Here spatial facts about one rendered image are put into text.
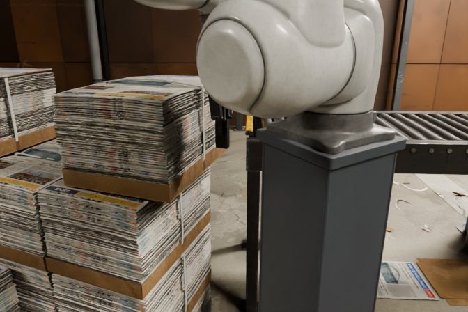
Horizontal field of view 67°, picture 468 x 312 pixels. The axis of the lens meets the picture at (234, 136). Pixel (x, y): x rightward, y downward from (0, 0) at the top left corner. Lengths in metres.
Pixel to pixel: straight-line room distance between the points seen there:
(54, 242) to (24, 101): 0.49
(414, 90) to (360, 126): 4.24
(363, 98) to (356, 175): 0.14
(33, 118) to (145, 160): 0.62
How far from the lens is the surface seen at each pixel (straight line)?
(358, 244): 0.75
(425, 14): 4.84
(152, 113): 0.74
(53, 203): 0.95
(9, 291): 1.17
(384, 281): 2.02
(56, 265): 1.03
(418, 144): 1.45
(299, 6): 0.43
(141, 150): 0.77
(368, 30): 0.62
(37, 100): 1.32
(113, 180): 0.84
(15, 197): 1.03
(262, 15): 0.41
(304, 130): 0.65
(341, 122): 0.63
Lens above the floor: 1.20
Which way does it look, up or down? 17 degrees down
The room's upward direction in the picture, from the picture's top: straight up
